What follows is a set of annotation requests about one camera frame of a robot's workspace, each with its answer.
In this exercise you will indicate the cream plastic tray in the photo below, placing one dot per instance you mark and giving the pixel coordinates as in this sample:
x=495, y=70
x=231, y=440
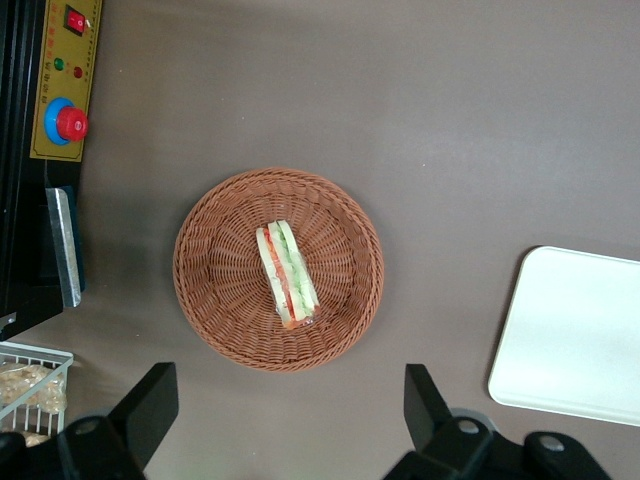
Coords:
x=575, y=335

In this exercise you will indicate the red emergency stop button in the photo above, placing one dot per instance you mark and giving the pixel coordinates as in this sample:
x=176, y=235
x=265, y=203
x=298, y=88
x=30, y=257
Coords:
x=70, y=122

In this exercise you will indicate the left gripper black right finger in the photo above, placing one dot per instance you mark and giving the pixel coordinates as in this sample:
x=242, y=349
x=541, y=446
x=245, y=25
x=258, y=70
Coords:
x=430, y=415

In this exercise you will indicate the layered sandwich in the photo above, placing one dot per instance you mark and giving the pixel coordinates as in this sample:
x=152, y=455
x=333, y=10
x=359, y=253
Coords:
x=287, y=275

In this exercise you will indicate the red rocker switch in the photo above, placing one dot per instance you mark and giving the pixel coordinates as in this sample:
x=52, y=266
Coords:
x=76, y=21

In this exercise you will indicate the silver metal bar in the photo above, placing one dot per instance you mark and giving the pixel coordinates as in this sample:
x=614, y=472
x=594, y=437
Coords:
x=65, y=245

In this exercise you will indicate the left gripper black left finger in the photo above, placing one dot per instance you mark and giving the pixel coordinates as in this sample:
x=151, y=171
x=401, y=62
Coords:
x=145, y=410

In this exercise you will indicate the empty brown wicker basket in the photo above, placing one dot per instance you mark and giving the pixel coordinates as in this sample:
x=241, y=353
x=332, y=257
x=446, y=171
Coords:
x=225, y=280

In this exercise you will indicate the yellow control box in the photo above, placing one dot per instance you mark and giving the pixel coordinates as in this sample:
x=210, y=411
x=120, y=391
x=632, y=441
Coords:
x=15, y=150

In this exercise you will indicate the clear-wrapped snack pack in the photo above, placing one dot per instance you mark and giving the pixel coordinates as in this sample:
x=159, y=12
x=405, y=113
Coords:
x=30, y=387

